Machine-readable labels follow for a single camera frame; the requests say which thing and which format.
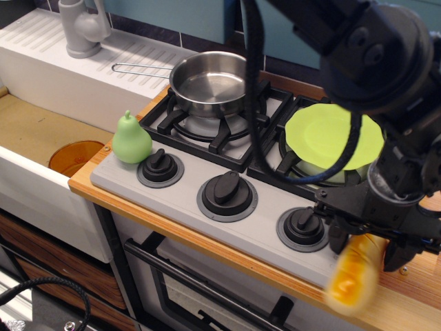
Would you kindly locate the right black burner grate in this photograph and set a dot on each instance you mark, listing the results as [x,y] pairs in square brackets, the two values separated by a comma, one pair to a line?
[286,162]

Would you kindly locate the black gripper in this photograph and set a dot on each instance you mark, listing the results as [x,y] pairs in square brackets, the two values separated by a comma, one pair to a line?
[357,210]

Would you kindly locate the white toy sink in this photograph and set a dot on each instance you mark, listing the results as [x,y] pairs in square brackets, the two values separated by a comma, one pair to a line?
[71,100]

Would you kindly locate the grey toy stove top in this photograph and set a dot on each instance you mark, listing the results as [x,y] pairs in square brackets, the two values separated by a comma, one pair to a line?
[201,174]

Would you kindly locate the oven door with handle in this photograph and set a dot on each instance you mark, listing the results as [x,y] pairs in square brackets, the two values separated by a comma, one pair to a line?
[199,304]

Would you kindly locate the left black burner grate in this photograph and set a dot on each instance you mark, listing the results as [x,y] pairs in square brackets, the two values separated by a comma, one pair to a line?
[225,142]

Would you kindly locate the black stove knob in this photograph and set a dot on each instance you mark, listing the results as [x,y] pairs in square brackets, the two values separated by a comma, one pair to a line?
[227,198]
[160,170]
[301,230]

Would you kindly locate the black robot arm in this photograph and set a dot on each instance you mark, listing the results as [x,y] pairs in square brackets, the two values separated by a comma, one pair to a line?
[381,60]

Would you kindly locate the stainless steel pan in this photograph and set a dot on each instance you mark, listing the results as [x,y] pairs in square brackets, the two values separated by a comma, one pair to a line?
[208,85]

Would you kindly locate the wooden drawer cabinet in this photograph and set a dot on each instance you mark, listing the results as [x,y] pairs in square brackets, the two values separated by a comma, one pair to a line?
[37,254]

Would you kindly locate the black burner grate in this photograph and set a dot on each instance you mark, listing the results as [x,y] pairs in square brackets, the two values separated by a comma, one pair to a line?
[225,142]
[286,162]

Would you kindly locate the grey toy faucet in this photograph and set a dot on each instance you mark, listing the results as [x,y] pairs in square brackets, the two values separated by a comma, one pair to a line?
[84,32]

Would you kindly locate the middle black stove knob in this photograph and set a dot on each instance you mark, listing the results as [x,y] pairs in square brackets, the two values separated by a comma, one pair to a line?
[227,198]

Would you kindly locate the green toy pear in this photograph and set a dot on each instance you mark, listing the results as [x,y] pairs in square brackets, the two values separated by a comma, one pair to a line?
[131,143]

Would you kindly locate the right black stove knob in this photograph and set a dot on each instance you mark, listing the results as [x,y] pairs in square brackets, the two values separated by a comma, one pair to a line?
[301,230]

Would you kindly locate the orange sink drain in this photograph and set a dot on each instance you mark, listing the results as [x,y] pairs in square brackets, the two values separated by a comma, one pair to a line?
[72,157]

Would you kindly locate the left black stove knob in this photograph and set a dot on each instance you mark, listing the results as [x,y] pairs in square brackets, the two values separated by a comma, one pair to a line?
[160,170]

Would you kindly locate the toy bread loaf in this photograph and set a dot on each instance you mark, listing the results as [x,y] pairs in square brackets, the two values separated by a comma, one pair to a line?
[355,278]

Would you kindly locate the lime green plate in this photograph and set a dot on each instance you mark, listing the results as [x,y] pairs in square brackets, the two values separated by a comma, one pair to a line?
[318,134]

